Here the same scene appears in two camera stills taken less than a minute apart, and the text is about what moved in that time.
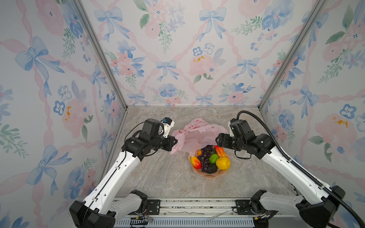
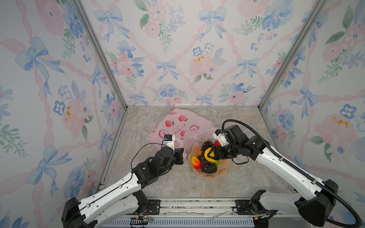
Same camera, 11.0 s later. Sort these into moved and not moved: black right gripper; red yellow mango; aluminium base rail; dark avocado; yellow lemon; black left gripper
Moved: yellow lemon; black left gripper; black right gripper
Not moved: red yellow mango; dark avocado; aluminium base rail
